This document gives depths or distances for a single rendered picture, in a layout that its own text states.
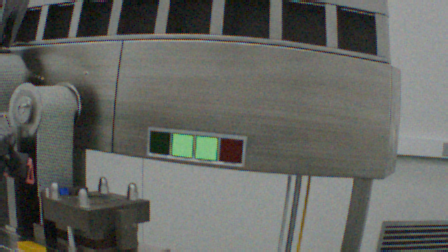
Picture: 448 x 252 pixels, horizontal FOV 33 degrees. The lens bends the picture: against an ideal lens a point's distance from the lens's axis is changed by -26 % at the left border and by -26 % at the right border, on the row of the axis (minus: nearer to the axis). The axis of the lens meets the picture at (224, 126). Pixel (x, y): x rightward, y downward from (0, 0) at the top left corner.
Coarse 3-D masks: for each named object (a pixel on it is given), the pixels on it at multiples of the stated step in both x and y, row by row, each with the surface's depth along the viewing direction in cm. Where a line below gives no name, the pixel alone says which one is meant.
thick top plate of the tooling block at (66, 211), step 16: (96, 192) 244; (48, 208) 213; (64, 208) 211; (80, 208) 209; (96, 208) 214; (112, 208) 222; (144, 208) 242; (64, 224) 211; (80, 224) 209; (96, 224) 213; (112, 224) 222
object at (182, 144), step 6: (174, 138) 238; (180, 138) 238; (186, 138) 237; (174, 144) 238; (180, 144) 238; (186, 144) 237; (174, 150) 238; (180, 150) 238; (186, 150) 237; (192, 150) 237
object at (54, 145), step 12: (48, 132) 223; (60, 132) 231; (72, 132) 239; (48, 144) 224; (60, 144) 232; (72, 144) 239; (48, 156) 224; (60, 156) 232; (48, 168) 224; (60, 168) 232; (48, 180) 224; (60, 180) 232; (72, 180) 240
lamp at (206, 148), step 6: (198, 138) 236; (204, 138) 236; (210, 138) 235; (216, 138) 235; (198, 144) 236; (204, 144) 236; (210, 144) 235; (216, 144) 235; (198, 150) 236; (204, 150) 236; (210, 150) 235; (216, 150) 235; (198, 156) 236; (204, 156) 236; (210, 156) 235
